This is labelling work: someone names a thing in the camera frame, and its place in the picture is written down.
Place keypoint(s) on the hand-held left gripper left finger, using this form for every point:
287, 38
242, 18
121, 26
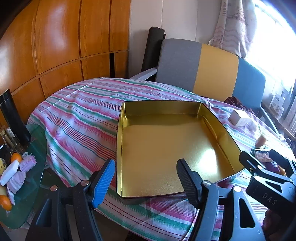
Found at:
104, 183

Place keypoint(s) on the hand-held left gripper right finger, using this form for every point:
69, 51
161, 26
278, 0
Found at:
189, 185

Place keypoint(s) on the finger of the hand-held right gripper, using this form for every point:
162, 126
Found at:
251, 163
289, 166

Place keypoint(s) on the purple snack packet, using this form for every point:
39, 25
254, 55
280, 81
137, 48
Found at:
274, 165

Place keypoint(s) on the white cardboard box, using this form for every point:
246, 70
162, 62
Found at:
238, 117

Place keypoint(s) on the gold-lined maroon tin box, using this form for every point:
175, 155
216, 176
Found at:
161, 143

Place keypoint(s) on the white mug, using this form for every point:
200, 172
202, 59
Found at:
289, 141

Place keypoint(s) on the wooden desk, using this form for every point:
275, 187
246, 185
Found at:
285, 129

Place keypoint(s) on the dark red cloth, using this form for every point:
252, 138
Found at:
235, 102

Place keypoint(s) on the white printed carton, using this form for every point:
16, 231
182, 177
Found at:
277, 100

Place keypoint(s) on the striped tablecloth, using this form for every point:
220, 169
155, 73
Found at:
81, 115

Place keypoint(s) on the green glass side table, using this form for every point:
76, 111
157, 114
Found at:
34, 141

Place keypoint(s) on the orange fruit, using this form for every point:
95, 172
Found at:
5, 202
16, 157

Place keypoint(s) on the white oblong case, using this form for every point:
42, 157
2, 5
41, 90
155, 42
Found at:
9, 172

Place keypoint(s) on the grey yellow blue armchair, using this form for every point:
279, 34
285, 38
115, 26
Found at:
219, 69

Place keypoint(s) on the black thermos bottle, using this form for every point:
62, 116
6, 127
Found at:
11, 115

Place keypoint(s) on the window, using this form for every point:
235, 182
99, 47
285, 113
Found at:
272, 34

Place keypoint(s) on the pink patterned curtain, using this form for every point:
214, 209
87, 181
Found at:
231, 23

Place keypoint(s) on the black rolled mat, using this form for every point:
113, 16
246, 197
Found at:
152, 46

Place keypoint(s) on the wooden wardrobe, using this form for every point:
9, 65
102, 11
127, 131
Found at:
57, 34

